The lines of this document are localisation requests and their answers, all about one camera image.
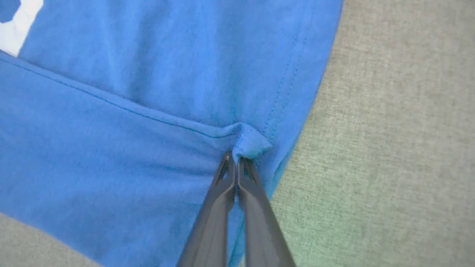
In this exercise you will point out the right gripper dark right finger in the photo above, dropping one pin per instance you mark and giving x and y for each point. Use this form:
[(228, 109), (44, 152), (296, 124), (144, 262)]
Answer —
[(259, 230)]

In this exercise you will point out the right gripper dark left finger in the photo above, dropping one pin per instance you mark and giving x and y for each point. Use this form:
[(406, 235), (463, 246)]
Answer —
[(211, 230)]

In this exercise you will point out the blue white red-striped shirt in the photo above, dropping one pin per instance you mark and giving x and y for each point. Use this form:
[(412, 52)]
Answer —
[(111, 148)]

